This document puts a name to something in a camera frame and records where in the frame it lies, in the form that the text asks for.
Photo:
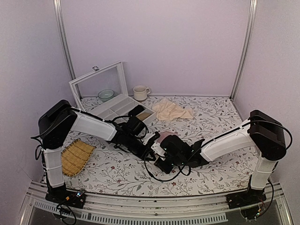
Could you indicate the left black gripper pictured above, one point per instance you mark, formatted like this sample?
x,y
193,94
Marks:
x,y
144,154

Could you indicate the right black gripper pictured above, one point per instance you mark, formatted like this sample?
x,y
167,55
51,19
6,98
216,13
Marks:
x,y
167,169

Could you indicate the pink and white underwear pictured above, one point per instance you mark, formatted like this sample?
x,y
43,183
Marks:
x,y
163,135

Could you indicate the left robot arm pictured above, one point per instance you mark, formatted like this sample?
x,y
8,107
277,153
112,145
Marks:
x,y
56,124

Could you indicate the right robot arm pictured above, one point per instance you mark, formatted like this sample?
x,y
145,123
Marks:
x,y
259,130

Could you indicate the cream beige underwear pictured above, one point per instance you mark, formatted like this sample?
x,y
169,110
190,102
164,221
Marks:
x,y
167,110

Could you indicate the olive rolled garment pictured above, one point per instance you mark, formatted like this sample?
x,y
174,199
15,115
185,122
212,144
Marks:
x,y
143,116

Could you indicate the white divided organizer box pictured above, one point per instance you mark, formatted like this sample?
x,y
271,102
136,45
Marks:
x,y
118,106

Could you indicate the black rolled garment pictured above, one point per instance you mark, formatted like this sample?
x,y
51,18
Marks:
x,y
136,110

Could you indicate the clear glass bowl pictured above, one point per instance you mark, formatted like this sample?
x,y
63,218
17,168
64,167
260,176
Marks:
x,y
106,94

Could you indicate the white ceramic mug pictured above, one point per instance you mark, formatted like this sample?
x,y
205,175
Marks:
x,y
141,92

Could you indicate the woven bamboo tray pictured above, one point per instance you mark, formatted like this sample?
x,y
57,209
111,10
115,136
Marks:
x,y
75,157

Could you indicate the white framed glass lid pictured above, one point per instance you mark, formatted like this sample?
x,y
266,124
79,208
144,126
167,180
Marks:
x,y
90,84

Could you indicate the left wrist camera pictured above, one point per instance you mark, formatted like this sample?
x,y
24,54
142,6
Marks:
x,y
139,130

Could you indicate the aluminium front rail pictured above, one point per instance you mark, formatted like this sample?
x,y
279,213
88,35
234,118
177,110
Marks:
x,y
125,210

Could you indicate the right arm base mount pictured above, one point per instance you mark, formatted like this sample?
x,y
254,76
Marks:
x,y
245,198

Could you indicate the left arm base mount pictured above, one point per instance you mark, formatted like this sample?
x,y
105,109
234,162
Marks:
x,y
60,194

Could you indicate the left aluminium corner post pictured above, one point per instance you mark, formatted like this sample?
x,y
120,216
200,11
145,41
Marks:
x,y
63,37

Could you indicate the aluminium corner post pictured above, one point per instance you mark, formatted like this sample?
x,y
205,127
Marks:
x,y
245,48
63,37

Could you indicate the right aluminium corner post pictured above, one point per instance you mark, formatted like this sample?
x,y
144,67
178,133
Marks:
x,y
245,48

